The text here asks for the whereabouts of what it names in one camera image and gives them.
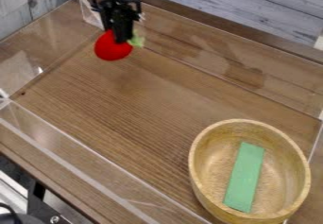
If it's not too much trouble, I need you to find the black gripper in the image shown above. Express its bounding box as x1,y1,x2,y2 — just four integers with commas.
90,0,141,43

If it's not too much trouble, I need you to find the red plush strawberry toy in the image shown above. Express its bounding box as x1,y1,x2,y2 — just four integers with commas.
93,30,145,61

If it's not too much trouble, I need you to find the wooden bowl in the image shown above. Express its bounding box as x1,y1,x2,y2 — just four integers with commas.
188,119,310,224

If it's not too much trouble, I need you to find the green rectangular block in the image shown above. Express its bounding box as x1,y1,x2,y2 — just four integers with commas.
222,142,265,213

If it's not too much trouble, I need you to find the clear acrylic corner bracket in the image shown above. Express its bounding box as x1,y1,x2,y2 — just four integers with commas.
80,0,104,30

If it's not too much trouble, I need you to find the clear acrylic front wall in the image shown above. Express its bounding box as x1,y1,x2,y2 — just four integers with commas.
0,99,212,224

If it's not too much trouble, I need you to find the black metal table mount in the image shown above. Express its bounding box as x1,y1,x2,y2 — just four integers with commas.
26,181,71,224

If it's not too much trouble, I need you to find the black cable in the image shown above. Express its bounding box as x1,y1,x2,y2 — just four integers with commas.
0,202,22,224

